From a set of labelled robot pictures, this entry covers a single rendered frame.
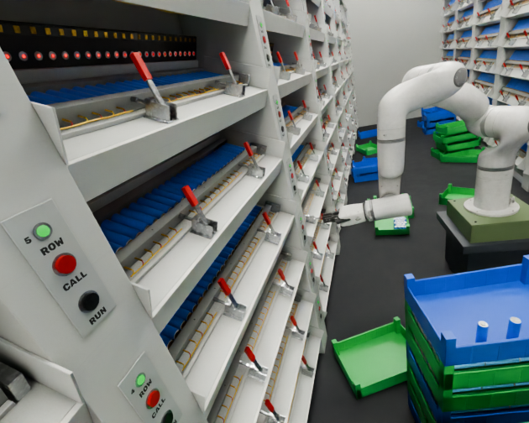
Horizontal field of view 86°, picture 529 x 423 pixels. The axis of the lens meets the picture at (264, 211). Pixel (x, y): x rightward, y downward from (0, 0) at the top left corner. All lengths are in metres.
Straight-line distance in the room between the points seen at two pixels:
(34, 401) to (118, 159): 0.24
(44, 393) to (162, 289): 0.15
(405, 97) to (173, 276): 0.89
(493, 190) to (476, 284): 0.63
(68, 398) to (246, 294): 0.38
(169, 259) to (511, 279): 0.83
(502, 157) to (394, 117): 0.53
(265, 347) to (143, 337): 0.45
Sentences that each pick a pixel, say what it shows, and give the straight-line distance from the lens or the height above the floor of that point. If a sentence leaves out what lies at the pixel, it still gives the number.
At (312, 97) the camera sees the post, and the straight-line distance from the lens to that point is 1.51.
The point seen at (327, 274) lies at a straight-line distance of 1.55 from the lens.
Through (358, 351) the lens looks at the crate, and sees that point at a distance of 1.36.
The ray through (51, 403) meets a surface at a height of 0.87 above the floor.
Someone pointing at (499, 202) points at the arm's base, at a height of 0.41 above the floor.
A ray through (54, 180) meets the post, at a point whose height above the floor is 1.05.
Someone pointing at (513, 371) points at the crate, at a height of 0.44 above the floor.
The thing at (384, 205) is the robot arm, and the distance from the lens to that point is 1.15.
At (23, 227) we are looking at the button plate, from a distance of 0.29.
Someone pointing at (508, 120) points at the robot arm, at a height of 0.75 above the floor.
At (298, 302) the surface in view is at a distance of 1.12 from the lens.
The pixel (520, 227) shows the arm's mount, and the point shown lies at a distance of 1.50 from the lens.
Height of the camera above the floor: 1.08
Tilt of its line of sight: 25 degrees down
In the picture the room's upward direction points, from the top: 15 degrees counter-clockwise
